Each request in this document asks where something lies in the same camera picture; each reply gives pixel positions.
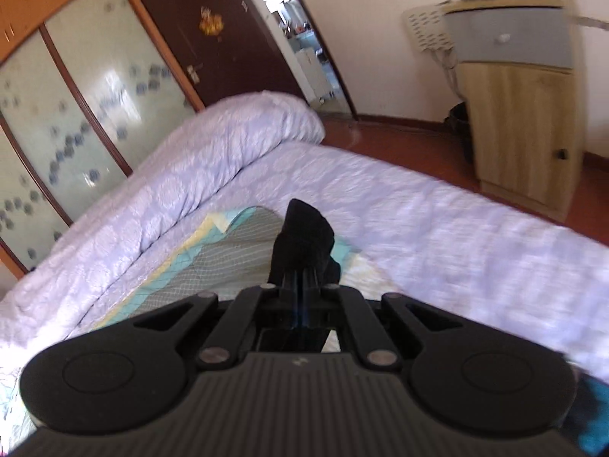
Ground white cable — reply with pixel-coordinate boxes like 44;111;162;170
429;46;461;102

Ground dark brown door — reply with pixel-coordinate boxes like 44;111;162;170
124;0;305;106

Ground lilac floral quilt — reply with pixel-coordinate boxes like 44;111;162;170
0;90;609;386

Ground black pants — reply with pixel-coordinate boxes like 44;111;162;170
267;198;341;291

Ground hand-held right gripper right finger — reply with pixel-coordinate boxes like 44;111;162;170
299;270;465;370

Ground wooden cabinet with grey drawer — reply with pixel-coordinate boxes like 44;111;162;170
444;0;587;223

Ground teal grey patterned blanket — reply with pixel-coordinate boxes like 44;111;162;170
0;205;609;457

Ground white perforated plastic panel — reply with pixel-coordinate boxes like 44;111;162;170
403;2;458;56

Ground white appliance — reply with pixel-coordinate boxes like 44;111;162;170
294;46;330;102

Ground wooden wardrobe frosted glass doors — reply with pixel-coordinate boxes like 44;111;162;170
0;0;205;279

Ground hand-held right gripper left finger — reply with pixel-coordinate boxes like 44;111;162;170
134;270;298;370

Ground gold door ornament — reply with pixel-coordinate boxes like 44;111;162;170
198;6;226;37

